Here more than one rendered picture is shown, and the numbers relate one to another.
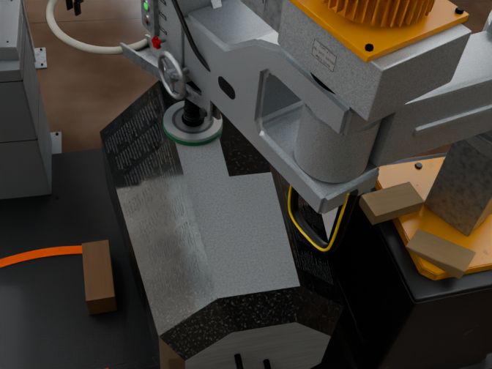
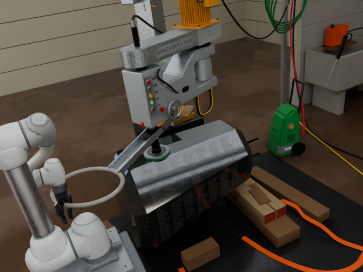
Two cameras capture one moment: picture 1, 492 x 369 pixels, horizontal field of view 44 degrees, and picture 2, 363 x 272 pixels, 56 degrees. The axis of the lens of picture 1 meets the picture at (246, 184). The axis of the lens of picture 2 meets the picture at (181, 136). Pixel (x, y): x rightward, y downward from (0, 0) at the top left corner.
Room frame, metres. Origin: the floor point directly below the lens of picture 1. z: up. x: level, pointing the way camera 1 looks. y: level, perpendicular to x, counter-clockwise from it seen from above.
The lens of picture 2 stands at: (1.62, 2.61, 2.23)
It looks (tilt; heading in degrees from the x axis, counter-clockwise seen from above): 27 degrees down; 265
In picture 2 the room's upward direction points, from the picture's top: 8 degrees counter-clockwise
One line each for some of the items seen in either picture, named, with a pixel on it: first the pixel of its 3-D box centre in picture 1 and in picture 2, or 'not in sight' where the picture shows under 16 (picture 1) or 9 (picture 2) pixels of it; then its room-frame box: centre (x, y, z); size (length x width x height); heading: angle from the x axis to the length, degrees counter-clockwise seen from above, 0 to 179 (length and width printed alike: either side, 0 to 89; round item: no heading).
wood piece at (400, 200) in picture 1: (391, 203); (172, 120); (1.41, -0.51, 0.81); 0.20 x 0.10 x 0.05; 118
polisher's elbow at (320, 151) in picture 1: (337, 130); (200, 67); (1.12, -0.21, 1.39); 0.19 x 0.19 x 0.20
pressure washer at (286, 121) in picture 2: not in sight; (285, 119); (0.08, -0.79, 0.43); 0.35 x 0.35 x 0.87; 5
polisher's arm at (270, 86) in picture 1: (266, 84); (182, 81); (1.31, -0.02, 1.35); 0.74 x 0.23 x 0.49; 40
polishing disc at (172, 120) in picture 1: (192, 120); (156, 151); (1.62, 0.22, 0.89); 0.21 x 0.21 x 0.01
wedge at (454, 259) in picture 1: (440, 250); (186, 111); (1.23, -0.67, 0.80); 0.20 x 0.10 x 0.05; 59
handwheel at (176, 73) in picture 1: (181, 72); (171, 108); (1.45, 0.23, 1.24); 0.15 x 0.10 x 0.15; 40
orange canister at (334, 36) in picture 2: not in sight; (339, 34); (-1.25, -1.98, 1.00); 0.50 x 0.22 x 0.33; 17
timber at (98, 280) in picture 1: (99, 276); (200, 253); (1.42, 0.60, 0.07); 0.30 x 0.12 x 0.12; 18
